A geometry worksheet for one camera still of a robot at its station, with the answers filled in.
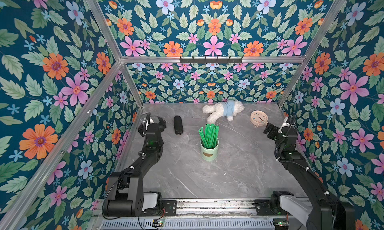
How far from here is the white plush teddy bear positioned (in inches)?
41.9

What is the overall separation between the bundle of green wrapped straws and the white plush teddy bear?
0.22 m

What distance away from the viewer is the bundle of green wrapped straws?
2.68ft
